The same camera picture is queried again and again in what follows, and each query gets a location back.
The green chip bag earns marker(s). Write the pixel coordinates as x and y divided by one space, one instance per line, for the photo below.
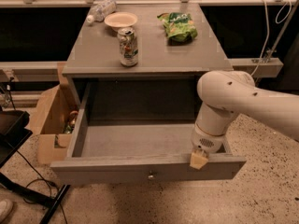
179 27

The cardboard box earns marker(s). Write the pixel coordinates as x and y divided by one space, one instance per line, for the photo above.
53 111

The grey drawer cabinet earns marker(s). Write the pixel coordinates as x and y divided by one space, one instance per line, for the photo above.
140 56

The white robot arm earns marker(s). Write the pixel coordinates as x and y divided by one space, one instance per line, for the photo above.
225 95

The bottles inside cardboard box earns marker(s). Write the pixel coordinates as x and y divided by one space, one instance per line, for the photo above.
70 122

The white shoe tip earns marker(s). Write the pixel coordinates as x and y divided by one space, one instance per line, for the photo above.
5 209

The clear plastic water bottle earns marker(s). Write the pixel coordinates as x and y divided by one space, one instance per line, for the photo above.
101 10

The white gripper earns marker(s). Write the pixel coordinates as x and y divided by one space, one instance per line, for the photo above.
206 141

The metal railing beam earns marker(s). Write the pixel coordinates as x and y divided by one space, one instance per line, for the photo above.
49 71

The crushed soda can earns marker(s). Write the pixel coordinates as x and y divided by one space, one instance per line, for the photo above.
128 46

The beige paper bowl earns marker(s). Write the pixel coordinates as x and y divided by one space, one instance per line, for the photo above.
119 20

